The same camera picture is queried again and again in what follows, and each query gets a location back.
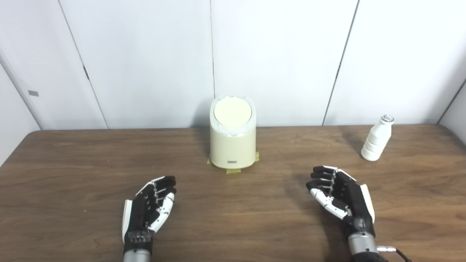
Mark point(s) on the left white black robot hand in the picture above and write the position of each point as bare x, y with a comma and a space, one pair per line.
140, 214

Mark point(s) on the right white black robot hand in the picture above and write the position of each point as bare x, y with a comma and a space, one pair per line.
351, 203

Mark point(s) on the small white plastic bottle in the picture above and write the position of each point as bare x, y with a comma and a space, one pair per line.
375, 143

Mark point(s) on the cream-colored bin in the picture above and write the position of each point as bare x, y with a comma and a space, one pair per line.
233, 149

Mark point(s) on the round cream bin lid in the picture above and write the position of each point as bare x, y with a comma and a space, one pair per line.
233, 112

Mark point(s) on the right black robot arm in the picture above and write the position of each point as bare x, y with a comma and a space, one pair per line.
362, 243

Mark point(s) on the small grey wall label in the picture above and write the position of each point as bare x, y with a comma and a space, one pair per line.
33, 93

